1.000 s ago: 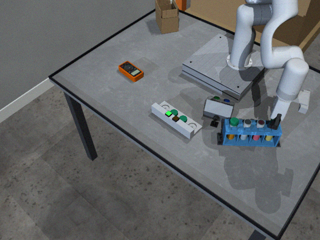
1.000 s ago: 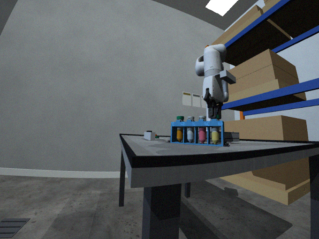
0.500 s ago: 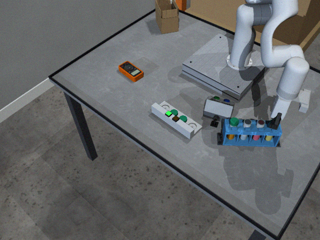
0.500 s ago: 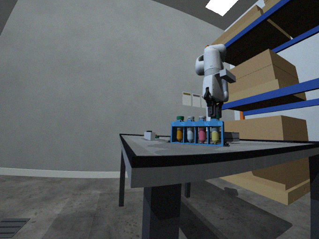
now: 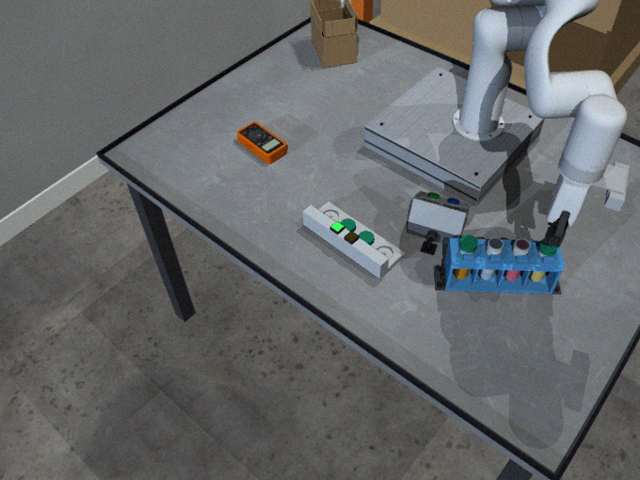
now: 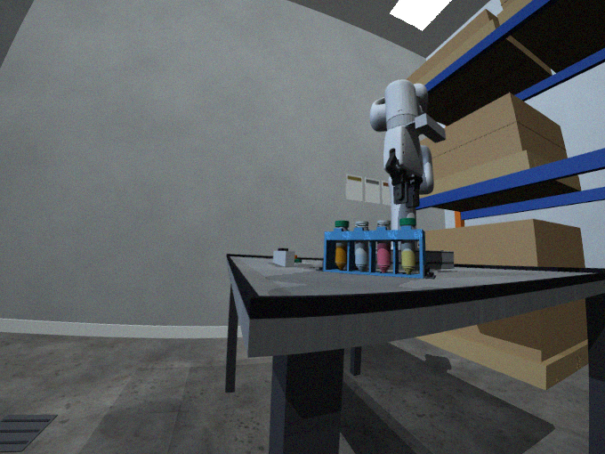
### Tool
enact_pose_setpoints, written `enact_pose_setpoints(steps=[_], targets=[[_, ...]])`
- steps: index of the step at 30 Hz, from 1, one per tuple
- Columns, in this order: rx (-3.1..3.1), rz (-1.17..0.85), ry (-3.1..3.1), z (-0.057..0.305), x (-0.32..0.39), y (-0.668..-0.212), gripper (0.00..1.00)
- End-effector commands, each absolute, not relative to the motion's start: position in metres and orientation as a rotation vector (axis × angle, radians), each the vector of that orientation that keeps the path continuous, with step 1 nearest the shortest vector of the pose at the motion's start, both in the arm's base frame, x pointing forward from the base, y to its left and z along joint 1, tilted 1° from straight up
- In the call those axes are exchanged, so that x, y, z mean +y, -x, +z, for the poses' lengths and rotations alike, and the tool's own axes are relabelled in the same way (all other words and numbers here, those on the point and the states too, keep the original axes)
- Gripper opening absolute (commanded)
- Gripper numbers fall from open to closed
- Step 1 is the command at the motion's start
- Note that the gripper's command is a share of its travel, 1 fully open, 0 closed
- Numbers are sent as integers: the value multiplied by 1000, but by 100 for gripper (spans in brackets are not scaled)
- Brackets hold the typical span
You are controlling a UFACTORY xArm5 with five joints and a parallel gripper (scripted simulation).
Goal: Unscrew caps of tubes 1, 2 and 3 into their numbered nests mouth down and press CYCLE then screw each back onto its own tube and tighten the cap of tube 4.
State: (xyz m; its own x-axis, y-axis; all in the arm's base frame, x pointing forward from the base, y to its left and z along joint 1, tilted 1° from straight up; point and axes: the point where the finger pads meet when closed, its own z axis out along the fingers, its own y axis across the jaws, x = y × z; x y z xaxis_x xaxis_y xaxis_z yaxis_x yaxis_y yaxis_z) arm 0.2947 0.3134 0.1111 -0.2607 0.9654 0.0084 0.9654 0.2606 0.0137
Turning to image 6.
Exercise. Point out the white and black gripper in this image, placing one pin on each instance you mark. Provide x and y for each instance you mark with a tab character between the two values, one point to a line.
402	150

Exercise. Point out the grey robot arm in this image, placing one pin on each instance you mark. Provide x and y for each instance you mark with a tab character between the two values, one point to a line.
400	108

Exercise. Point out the black table edge trim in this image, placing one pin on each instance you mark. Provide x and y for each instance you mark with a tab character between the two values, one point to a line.
278	307

